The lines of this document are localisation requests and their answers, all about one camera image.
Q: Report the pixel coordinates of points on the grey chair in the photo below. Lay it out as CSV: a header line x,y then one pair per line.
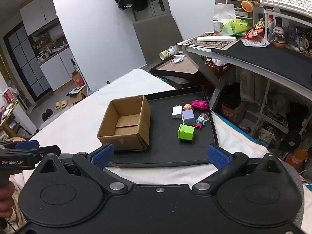
x,y
156,41

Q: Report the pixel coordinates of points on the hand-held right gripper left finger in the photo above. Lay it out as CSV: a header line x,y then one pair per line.
x,y
102,154

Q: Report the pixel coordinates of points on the white tissue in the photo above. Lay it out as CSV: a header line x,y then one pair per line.
x,y
224,11

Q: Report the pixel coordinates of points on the black desk mat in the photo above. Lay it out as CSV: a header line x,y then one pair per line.
x,y
268,58

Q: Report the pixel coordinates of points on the grey desk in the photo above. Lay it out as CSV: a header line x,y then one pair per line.
x,y
202,53

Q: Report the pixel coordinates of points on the person's left hand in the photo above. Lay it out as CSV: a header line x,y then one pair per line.
x,y
6,197

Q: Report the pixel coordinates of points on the black tray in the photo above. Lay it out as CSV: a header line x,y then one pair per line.
x,y
165,151

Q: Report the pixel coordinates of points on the yellow slipper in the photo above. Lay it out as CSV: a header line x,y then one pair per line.
x,y
64,103
58,105

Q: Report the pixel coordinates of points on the pink doll figurine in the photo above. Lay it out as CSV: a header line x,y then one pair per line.
x,y
198,104

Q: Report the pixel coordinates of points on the white bottle red label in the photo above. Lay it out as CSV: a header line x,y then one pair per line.
x,y
216,26

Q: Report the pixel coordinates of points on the red snack packet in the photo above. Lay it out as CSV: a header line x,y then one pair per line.
x,y
254,40

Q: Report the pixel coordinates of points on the brown cardboard floor box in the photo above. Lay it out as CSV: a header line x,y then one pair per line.
x,y
78,96

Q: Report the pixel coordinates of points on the white cabinet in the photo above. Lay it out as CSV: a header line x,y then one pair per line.
x,y
61,70

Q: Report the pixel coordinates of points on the green cube box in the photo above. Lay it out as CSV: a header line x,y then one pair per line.
x,y
186,132

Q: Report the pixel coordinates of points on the patterned desk mat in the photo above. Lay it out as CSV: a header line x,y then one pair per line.
x,y
214,44

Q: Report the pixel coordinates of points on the black framed brown board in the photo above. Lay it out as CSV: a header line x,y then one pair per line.
x,y
180,67

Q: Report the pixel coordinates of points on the purple cube box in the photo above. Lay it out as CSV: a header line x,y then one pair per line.
x,y
188,117

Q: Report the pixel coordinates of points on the white charger plug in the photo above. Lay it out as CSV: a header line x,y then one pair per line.
x,y
176,112

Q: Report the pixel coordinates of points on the orange carton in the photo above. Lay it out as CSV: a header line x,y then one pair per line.
x,y
78,78

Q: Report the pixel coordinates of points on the pair of black shoes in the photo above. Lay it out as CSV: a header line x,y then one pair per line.
x,y
47,114

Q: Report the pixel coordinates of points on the white remote control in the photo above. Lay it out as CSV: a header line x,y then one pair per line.
x,y
215,38

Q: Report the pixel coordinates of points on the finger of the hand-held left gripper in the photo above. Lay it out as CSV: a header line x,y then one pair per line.
x,y
26,144
46,151

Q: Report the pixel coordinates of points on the red plastic basket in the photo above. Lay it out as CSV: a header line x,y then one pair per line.
x,y
218,68

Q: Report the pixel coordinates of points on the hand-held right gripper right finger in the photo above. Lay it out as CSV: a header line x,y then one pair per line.
x,y
218,158

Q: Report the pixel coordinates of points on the orange printed box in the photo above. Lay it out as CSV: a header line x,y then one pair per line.
x,y
232,114

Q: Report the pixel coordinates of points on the green plastic bag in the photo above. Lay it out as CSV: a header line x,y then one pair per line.
x,y
235,26

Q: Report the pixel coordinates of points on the white face mask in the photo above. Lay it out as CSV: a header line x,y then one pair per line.
x,y
177,59

